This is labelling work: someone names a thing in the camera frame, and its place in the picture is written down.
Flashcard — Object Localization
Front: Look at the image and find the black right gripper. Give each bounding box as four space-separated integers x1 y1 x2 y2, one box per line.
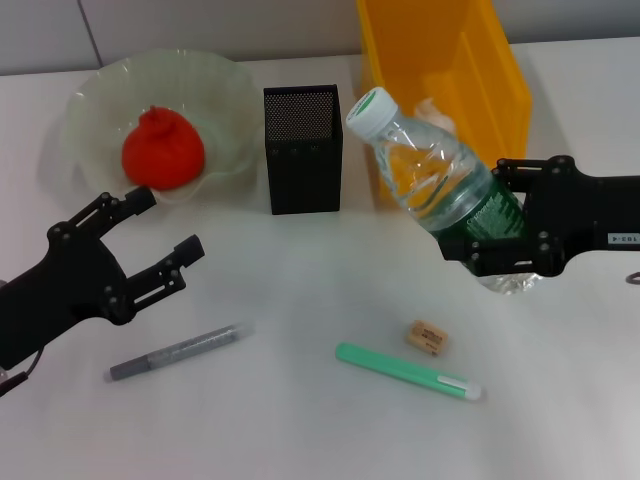
437 154 640 278

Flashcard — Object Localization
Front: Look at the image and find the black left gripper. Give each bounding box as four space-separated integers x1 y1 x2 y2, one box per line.
0 184 207 370

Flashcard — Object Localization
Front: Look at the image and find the clear bottle with green label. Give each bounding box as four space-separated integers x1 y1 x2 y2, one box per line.
345 86 546 296

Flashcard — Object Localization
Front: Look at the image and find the red-orange toy orange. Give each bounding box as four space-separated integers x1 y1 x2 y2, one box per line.
122 104 206 192

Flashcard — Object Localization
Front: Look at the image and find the white paper ball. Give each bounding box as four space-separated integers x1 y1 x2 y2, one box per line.
413 97 459 134

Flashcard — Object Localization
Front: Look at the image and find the green pen with white tip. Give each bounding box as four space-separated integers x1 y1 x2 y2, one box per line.
334 341 485 404

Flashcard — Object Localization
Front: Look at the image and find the grey marker pen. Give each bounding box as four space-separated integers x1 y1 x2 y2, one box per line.
109 322 256 382

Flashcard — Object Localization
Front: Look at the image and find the small tan eraser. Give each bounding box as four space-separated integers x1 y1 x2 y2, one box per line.
404 319 448 359

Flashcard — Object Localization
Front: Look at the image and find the translucent wavy fruit plate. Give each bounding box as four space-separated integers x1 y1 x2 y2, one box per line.
62 48 259 206

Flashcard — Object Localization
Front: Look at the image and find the black mesh pen holder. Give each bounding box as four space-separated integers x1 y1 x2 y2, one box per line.
262 83 344 216

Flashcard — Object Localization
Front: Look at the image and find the yellow plastic bin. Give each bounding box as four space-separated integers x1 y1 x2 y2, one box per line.
355 0 534 202

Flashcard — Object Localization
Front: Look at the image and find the left gripper cable with connector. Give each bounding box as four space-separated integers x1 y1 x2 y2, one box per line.
0 346 46 399

